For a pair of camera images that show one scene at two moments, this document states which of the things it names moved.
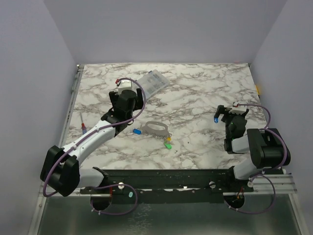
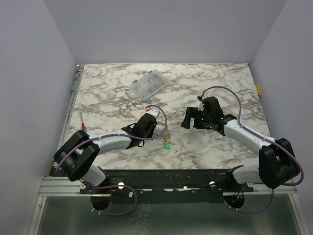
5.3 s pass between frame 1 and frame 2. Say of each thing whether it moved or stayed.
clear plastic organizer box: stayed
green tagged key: stayed
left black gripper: moved
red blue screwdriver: stayed
